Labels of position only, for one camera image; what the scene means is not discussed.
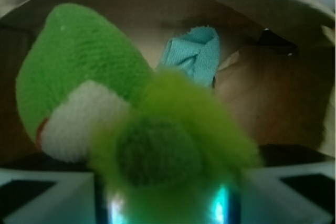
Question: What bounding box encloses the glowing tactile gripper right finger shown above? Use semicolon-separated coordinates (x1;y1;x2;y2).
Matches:
212;162;335;223

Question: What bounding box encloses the teal cloth rag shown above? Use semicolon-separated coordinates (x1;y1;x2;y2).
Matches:
157;26;221;87

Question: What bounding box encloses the brown paper bag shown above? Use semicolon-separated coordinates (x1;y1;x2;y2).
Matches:
1;0;335;164

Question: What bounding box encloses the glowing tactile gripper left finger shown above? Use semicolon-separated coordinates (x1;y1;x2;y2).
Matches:
1;168;110;223

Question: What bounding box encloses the green plush animal toy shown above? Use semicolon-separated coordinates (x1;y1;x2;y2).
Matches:
16;3;262;223

